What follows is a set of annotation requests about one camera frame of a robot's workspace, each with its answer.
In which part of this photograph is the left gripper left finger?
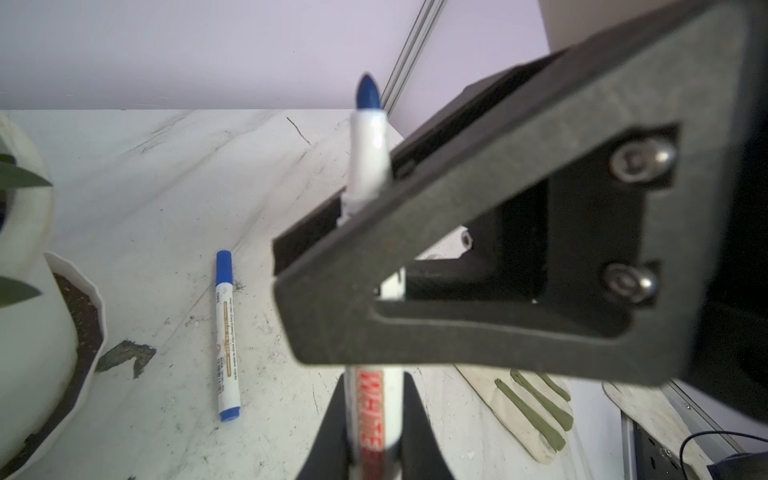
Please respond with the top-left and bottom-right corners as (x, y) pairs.
(296, 375), (348, 480)

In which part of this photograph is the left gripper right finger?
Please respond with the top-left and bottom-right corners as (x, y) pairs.
(400, 373), (454, 480)

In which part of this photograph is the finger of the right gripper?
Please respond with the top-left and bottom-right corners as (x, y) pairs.
(273, 1), (767, 385)
(272, 51), (564, 275)

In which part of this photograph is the white marker pen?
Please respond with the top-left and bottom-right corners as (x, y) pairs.
(215, 250), (241, 422)
(338, 73), (404, 479)

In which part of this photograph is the beige green-fingered glove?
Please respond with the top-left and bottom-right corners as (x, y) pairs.
(456, 364), (574, 464)

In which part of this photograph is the white plant saucer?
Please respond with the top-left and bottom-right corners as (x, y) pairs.
(1, 251), (108, 479)

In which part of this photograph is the white cotton glove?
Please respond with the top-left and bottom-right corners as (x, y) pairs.
(603, 382), (713, 479)

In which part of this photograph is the potted green plant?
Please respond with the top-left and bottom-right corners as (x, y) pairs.
(1, 115), (77, 464)

